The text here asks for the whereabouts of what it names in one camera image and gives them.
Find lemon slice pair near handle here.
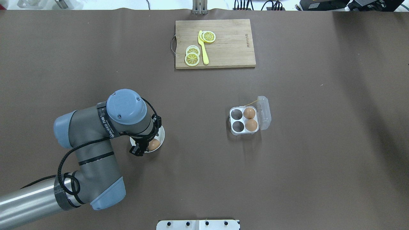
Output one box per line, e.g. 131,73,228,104
185,45,200,66

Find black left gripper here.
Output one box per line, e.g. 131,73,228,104
129,126,160,156

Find clear plastic egg box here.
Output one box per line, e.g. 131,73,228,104
229,96,272,136

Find white ceramic bowl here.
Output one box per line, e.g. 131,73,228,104
130,124,165,153

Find white camera stand pole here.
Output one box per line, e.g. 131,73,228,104
156,219,241,230

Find lemon slice pair far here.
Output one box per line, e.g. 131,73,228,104
199,31,216,43

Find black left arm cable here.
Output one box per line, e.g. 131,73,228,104
20,97,160,208

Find aluminium frame post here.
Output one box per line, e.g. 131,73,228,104
192,0,208,15

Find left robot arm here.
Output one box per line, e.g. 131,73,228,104
0,89,162,230

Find brown egg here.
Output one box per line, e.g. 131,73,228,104
243,107,256,119
147,139,161,152
244,119,258,132

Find bamboo cutting board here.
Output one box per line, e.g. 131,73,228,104
175,19,257,69

